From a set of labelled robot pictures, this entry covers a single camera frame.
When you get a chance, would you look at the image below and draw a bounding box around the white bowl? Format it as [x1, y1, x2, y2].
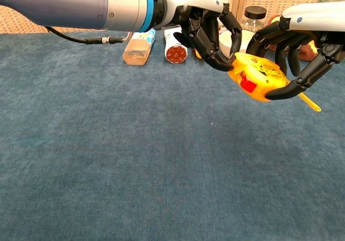
[218, 29, 256, 59]

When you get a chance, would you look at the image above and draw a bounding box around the yellow tape measure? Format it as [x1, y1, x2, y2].
[227, 52, 322, 113]

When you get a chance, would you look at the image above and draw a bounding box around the blue table cloth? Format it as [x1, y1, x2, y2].
[0, 30, 345, 241]

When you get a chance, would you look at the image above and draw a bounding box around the clear bottle with blue label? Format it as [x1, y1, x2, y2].
[122, 28, 157, 66]

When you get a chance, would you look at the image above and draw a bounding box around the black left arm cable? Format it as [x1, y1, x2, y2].
[44, 26, 133, 45]

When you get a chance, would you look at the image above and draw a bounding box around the glass jar with black lid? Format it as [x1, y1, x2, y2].
[240, 5, 267, 33]

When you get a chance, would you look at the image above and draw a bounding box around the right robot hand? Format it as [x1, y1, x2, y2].
[246, 1, 345, 101]

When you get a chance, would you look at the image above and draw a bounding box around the white brown-capped bottle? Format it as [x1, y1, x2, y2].
[164, 26, 188, 64]

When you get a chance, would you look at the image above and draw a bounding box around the yellow plush toy brown hood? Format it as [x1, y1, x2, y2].
[265, 14, 320, 61]

